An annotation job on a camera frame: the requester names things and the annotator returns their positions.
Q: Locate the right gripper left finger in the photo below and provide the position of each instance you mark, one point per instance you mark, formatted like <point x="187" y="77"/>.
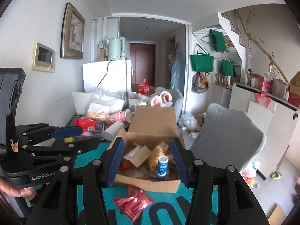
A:
<point x="98" y="175"/>

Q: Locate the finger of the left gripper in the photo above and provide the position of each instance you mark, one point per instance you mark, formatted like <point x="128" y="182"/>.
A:
<point x="75" y="145"/>
<point x="40" y="132"/>

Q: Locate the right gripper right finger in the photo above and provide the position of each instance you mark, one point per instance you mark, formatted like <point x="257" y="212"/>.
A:
<point x="196" y="174"/>

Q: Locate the silver white snack bag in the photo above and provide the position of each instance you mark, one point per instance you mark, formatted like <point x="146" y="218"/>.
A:
<point x="134" y="151"/>

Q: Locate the blue tablet tube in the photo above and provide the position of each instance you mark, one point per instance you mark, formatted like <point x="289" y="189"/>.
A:
<point x="162" y="166"/>

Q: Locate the small brown cardboard box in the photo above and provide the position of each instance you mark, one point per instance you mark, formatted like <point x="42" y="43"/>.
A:
<point x="139" y="158"/>

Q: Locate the packaged yellow waffle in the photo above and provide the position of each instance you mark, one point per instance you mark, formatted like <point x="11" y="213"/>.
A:
<point x="159" y="150"/>

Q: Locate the red foil snack packet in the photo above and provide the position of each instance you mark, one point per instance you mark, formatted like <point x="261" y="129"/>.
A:
<point x="134" y="204"/>

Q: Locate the small red gold candy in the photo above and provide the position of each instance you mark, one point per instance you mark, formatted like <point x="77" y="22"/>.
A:
<point x="124" y="166"/>

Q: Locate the dark maroon snack bar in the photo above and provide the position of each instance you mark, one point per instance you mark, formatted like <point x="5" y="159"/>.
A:
<point x="171" y="161"/>

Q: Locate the person's left hand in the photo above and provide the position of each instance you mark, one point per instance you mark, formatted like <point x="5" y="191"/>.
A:
<point x="27" y="193"/>

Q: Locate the red bag in bin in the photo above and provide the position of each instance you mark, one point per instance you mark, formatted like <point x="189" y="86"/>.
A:
<point x="86" y="124"/>

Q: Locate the grey leaf pattern chair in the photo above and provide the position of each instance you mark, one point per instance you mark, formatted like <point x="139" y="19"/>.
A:
<point x="228" y="137"/>

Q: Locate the plastic bag of bread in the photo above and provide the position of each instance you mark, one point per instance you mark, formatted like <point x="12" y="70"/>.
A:
<point x="103" y="104"/>

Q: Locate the pink patterned paper cup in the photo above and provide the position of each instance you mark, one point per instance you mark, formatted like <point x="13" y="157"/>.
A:
<point x="121" y="116"/>

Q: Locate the pink slippers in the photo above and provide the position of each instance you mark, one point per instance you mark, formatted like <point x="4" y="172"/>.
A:
<point x="162" y="99"/>

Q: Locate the white refrigerator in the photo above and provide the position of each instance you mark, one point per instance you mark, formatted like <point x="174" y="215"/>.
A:
<point x="112" y="76"/>

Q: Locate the colourful patterned hanging bag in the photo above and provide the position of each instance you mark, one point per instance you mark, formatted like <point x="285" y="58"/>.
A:
<point x="200" y="83"/>

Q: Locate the red cola bottle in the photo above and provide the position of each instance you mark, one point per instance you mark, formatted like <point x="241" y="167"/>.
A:
<point x="143" y="88"/>

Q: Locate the mint green kettle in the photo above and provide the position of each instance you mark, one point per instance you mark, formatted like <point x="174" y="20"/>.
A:
<point x="116" y="47"/>

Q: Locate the pink gift box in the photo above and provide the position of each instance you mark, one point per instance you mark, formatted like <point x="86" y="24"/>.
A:
<point x="265" y="84"/>

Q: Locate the large green tote bag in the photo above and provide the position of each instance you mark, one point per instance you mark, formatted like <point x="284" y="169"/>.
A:
<point x="202" y="61"/>

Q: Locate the brown entrance door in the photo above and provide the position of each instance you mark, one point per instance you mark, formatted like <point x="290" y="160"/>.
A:
<point x="142" y="58"/>

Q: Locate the red cardboard box on shelf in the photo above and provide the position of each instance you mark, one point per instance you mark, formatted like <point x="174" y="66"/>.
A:
<point x="294" y="90"/>

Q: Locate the gold intercom wall panel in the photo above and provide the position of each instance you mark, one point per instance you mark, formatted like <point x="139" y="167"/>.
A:
<point x="43" y="58"/>

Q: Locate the framed wall picture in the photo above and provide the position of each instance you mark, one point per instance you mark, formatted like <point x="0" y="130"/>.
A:
<point x="72" y="33"/>

